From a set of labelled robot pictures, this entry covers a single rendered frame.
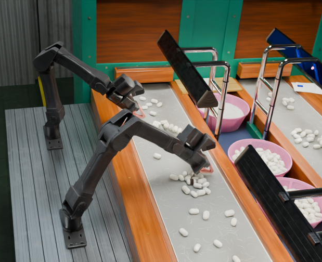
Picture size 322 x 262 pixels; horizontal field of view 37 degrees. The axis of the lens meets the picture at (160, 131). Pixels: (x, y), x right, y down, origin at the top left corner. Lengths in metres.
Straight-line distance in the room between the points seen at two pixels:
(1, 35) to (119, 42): 1.78
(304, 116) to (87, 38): 1.14
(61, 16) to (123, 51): 1.73
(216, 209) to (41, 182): 0.70
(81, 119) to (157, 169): 0.60
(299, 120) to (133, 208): 1.07
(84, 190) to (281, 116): 1.17
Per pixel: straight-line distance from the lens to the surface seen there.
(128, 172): 1.83
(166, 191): 1.80
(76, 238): 1.69
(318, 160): 2.15
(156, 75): 2.44
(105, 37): 2.39
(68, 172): 1.99
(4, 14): 3.98
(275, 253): 1.61
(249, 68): 2.61
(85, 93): 2.48
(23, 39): 4.05
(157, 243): 1.56
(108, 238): 1.70
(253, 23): 2.60
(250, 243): 1.65
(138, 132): 1.58
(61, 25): 4.13
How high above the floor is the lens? 1.86
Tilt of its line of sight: 32 degrees down
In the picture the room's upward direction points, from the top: 5 degrees clockwise
